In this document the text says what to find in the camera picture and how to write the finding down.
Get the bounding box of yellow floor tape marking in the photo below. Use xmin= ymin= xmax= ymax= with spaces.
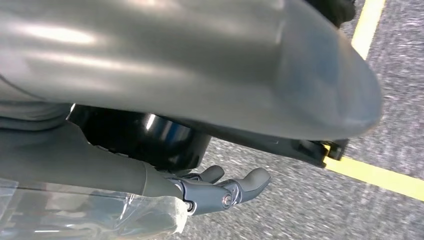
xmin=322 ymin=0 xmax=424 ymax=202

